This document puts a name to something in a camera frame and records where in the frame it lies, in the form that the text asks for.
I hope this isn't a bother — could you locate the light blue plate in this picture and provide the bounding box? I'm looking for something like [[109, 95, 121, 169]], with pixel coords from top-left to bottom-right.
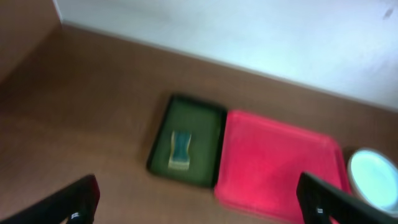
[[347, 147, 397, 218]]

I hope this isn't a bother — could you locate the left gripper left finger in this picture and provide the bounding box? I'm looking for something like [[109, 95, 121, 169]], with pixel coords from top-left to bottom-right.
[[1, 174, 100, 224]]

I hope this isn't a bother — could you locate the dark green tray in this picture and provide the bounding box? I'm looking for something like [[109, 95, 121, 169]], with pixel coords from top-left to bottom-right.
[[146, 93, 228, 189]]

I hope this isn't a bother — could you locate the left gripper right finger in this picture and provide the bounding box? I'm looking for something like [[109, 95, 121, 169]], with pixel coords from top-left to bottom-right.
[[296, 172, 397, 224]]

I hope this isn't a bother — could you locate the green yellow sponge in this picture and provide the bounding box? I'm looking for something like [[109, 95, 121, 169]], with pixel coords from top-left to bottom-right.
[[168, 131, 192, 170]]

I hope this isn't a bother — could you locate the red tray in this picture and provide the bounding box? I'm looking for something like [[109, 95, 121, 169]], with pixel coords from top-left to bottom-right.
[[215, 110, 351, 223]]

